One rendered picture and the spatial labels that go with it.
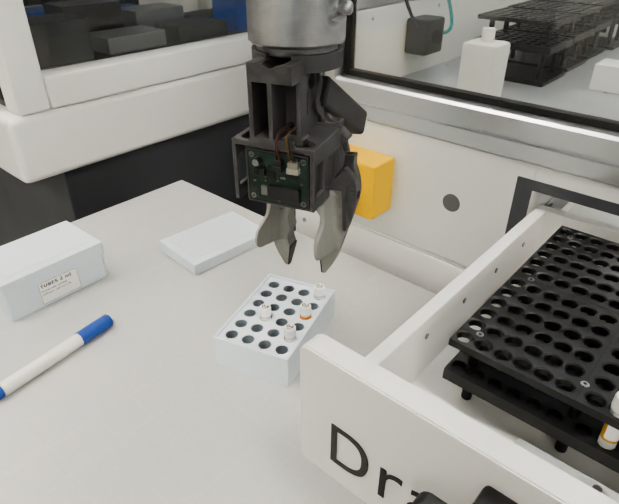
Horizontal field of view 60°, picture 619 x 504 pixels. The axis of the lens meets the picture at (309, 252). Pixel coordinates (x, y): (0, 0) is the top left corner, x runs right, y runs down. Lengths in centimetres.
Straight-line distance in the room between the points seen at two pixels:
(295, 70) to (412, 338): 21
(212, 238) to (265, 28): 41
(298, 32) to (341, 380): 24
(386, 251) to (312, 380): 40
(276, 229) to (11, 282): 32
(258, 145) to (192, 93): 65
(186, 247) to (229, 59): 48
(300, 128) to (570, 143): 27
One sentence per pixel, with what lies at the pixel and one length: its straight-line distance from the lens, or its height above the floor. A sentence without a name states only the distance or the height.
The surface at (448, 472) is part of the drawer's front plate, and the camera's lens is 33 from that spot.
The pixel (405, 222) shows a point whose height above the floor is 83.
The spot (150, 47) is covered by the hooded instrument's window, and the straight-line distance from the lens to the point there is 103.
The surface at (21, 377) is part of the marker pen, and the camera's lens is 61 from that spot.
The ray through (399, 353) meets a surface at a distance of 41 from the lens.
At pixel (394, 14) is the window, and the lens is 66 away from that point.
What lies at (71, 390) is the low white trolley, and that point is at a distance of 60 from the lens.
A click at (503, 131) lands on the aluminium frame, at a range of 59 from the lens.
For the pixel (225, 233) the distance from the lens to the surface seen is 77.
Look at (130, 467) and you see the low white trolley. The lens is 51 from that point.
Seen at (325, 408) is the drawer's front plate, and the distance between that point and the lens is 37.
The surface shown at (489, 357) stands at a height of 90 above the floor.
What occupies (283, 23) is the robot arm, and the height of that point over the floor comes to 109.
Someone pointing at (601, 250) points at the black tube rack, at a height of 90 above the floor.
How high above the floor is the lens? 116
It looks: 32 degrees down
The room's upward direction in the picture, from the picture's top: straight up
